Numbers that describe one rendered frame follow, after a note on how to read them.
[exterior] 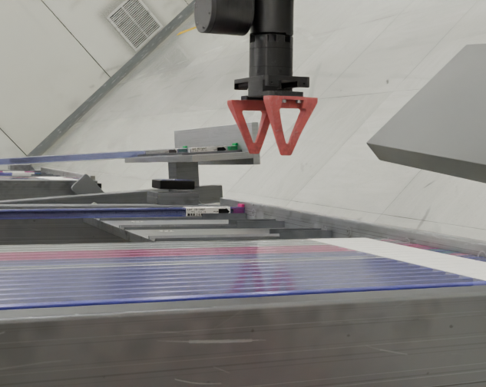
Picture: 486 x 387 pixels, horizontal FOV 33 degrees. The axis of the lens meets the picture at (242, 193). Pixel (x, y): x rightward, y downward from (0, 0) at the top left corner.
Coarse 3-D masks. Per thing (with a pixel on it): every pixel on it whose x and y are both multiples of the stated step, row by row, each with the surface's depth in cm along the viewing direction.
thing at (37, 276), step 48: (240, 240) 69; (288, 240) 70; (336, 240) 71; (384, 240) 72; (0, 288) 43; (48, 288) 43; (96, 288) 44; (144, 288) 44; (192, 288) 45; (240, 288) 45; (288, 288) 46; (336, 288) 46; (384, 288) 47
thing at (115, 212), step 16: (48, 208) 96; (64, 208) 96; (80, 208) 97; (96, 208) 97; (112, 208) 98; (128, 208) 98; (144, 208) 99; (160, 208) 100; (176, 208) 101; (240, 208) 104
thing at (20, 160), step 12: (36, 156) 115; (48, 156) 116; (60, 156) 116; (72, 156) 117; (84, 156) 118; (96, 156) 119; (108, 156) 119; (120, 156) 120; (132, 156) 121; (144, 156) 122; (156, 156) 122
